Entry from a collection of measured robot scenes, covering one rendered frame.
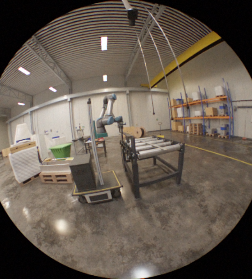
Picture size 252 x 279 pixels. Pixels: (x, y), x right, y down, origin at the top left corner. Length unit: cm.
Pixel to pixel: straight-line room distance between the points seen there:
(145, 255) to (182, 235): 52
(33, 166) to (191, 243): 428
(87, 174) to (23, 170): 272
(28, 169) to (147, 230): 367
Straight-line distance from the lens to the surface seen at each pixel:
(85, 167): 153
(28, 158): 377
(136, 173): 151
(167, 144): 195
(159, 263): 136
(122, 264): 136
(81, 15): 768
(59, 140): 806
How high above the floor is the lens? 134
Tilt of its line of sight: 9 degrees down
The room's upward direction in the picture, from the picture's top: 6 degrees counter-clockwise
